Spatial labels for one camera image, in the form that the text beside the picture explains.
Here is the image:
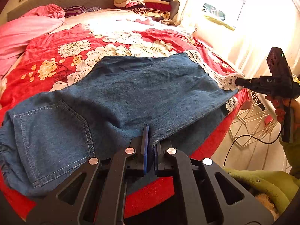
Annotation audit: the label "red floral bedspread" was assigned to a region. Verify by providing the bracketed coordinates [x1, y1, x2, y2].
[1, 23, 249, 218]

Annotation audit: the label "dark striped pillow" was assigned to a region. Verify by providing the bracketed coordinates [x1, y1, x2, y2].
[63, 6, 101, 18]

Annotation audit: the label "blue denim pants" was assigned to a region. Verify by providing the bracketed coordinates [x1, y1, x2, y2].
[1, 51, 237, 197]

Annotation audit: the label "black cable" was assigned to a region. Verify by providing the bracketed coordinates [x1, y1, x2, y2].
[223, 121, 285, 169]

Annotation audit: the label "stack of folded clothes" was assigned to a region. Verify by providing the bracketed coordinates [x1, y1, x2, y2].
[113, 0, 179, 25]

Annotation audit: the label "white wire basket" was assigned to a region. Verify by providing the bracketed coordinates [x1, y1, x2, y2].
[229, 92, 277, 149]

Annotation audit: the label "pink blanket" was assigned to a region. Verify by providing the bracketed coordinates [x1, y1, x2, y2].
[1, 4, 65, 76]

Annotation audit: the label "black camera box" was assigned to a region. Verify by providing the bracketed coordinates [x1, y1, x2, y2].
[266, 47, 292, 78]

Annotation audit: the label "green jacket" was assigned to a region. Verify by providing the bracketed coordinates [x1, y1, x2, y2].
[225, 132, 300, 220]

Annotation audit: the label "cream curtain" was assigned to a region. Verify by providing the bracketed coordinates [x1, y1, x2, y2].
[174, 0, 299, 78]

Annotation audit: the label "right hand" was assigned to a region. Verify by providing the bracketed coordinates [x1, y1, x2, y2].
[265, 94, 300, 125]

